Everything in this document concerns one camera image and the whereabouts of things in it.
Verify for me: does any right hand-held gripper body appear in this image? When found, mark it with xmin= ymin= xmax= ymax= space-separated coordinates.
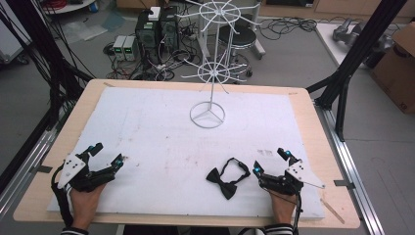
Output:
xmin=258 ymin=159 xmax=326 ymax=197

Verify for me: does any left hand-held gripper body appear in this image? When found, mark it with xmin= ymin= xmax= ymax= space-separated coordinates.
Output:
xmin=57 ymin=150 xmax=117 ymax=194

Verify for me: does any black bow tie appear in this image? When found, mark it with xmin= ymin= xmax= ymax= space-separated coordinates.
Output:
xmin=206 ymin=157 xmax=252 ymax=201

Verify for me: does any person's left hand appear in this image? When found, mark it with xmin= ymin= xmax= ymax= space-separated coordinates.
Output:
xmin=69 ymin=183 xmax=108 ymax=230

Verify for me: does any person's right hand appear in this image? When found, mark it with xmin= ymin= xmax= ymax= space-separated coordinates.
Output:
xmin=271 ymin=190 xmax=299 ymax=226

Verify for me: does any white foam mat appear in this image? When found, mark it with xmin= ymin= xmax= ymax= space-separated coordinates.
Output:
xmin=46 ymin=85 xmax=326 ymax=220

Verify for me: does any thin wooden stick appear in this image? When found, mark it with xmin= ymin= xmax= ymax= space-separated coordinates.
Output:
xmin=319 ymin=197 xmax=346 ymax=225

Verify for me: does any person's right striped sleeve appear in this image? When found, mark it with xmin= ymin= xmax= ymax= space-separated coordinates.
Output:
xmin=263 ymin=222 xmax=295 ymax=235

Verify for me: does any person's striped sleeve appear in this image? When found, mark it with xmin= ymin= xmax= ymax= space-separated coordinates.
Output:
xmin=263 ymin=222 xmax=295 ymax=235
xmin=60 ymin=226 xmax=90 ymax=235

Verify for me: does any person's left striped sleeve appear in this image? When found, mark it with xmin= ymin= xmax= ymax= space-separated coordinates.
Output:
xmin=60 ymin=226 xmax=90 ymax=235

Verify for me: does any grey bench power supply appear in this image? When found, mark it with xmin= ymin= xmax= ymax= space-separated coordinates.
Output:
xmin=113 ymin=34 xmax=127 ymax=62
xmin=123 ymin=35 xmax=139 ymax=62

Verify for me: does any black computer tower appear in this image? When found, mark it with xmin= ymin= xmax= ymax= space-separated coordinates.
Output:
xmin=134 ymin=9 xmax=161 ymax=64
xmin=159 ymin=7 xmax=180 ymax=54

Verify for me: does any black round stool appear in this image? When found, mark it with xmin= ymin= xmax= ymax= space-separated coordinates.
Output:
xmin=216 ymin=24 xmax=257 ymax=78

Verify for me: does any brown cardboard box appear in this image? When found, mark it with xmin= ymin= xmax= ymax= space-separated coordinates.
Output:
xmin=369 ymin=22 xmax=415 ymax=116

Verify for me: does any small white box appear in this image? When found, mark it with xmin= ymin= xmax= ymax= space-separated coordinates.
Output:
xmin=148 ymin=6 xmax=161 ymax=23

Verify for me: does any left hand-held gripper cable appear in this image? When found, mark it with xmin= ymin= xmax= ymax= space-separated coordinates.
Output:
xmin=50 ymin=164 xmax=75 ymax=228

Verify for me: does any hand-held gripper cable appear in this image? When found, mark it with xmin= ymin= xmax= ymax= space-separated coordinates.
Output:
xmin=292 ymin=191 xmax=304 ymax=235
xmin=50 ymin=164 xmax=75 ymax=228

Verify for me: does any right hand-held gripper cable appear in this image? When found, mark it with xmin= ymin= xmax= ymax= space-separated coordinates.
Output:
xmin=292 ymin=191 xmax=304 ymax=235

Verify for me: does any aluminium rail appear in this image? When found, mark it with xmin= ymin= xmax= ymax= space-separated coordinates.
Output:
xmin=313 ymin=100 xmax=387 ymax=235
xmin=0 ymin=109 xmax=68 ymax=223

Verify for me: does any white wire display rack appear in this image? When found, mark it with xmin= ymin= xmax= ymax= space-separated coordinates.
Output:
xmin=175 ymin=0 xmax=262 ymax=130

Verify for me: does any black metal frame stand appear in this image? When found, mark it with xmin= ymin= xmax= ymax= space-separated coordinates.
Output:
xmin=0 ymin=0 xmax=94 ymax=194
xmin=305 ymin=0 xmax=409 ymax=143

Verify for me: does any tangle of black floor cables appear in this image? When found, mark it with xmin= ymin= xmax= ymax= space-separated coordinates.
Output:
xmin=258 ymin=16 xmax=319 ymax=42

